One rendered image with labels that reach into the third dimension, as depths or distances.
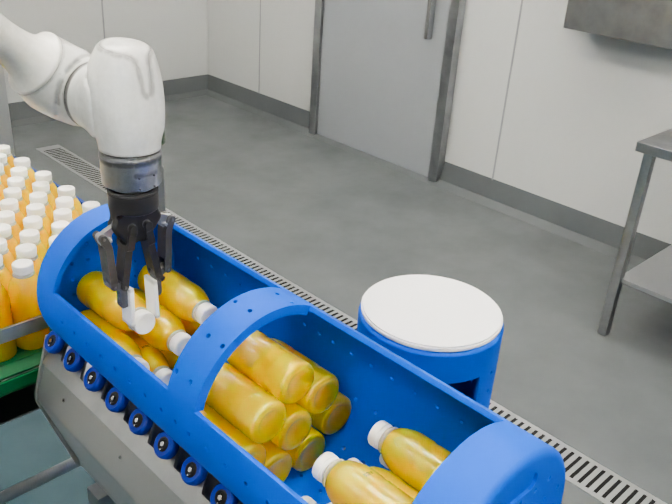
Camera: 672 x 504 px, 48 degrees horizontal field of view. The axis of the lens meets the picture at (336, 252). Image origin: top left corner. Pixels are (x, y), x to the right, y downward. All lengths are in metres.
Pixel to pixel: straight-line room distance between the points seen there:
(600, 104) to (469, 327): 3.01
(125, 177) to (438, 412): 0.56
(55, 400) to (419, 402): 0.73
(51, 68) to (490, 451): 0.79
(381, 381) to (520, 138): 3.57
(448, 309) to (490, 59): 3.30
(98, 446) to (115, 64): 0.68
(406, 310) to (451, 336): 0.11
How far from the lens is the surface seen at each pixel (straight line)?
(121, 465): 1.37
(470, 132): 4.84
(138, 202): 1.15
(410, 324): 1.43
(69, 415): 1.50
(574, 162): 4.48
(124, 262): 1.21
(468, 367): 1.42
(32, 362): 1.60
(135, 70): 1.08
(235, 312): 1.07
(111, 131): 1.10
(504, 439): 0.89
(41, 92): 1.19
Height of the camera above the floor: 1.79
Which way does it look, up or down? 27 degrees down
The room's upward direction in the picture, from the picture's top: 4 degrees clockwise
